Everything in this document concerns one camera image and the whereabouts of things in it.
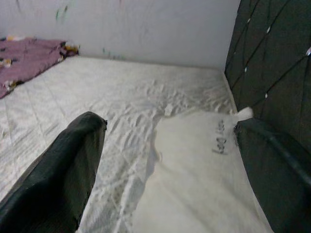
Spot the dark tufted headboard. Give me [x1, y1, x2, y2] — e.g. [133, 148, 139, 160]
[224, 0, 311, 156]

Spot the white pillow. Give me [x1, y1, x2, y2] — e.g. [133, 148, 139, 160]
[132, 107, 274, 233]

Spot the purple cartoon print blanket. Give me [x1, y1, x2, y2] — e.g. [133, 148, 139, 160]
[0, 35, 81, 99]

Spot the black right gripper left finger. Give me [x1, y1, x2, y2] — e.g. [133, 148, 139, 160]
[0, 111, 108, 233]

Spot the white quilted mattress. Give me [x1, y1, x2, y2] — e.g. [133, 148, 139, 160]
[0, 56, 238, 233]

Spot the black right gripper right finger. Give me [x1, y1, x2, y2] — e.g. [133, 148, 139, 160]
[233, 118, 311, 233]

